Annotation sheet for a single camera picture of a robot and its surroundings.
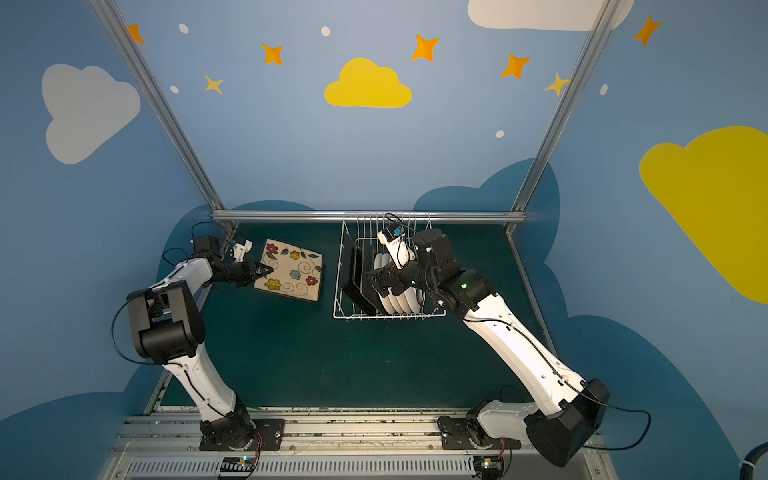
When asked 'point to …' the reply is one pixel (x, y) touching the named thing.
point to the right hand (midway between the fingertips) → (383, 262)
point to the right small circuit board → (489, 467)
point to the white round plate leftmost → (383, 301)
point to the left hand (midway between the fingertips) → (268, 270)
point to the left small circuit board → (236, 467)
